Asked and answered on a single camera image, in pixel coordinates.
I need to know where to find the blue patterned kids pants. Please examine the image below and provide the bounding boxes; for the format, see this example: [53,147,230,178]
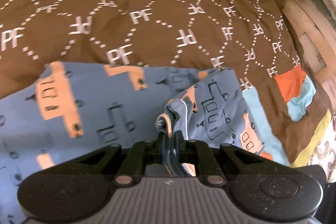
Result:
[1,62,273,223]

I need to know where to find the brown PF patterned duvet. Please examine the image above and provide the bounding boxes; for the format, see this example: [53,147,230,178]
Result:
[1,0,335,169]

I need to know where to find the wooden bed frame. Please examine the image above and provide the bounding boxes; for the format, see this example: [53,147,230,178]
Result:
[279,0,336,114]

